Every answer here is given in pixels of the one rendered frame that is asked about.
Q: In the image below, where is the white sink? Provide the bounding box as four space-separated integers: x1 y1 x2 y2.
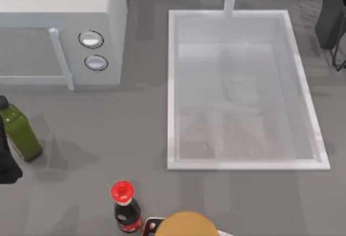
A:
167 9 331 171

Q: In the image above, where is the small microwave knob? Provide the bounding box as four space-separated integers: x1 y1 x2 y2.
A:
84 54 109 71

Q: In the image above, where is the large microwave knob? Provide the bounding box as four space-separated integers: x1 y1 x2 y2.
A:
78 30 105 49

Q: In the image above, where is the dark bottle with red cap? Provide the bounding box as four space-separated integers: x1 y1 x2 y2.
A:
110 180 144 233

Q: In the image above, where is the round brown bread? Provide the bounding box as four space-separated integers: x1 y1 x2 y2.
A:
156 210 218 236

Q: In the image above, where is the white and red tray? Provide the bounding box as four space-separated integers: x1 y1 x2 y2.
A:
141 217 235 236

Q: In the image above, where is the green bottle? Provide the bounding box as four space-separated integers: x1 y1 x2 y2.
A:
0 95 43 162

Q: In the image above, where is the pale microwave oven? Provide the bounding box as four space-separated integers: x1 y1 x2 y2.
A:
0 0 128 91

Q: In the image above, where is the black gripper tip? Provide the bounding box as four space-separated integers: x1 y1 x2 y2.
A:
0 114 23 185

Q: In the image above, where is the microwave door handle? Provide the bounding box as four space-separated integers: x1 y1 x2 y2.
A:
48 27 75 91

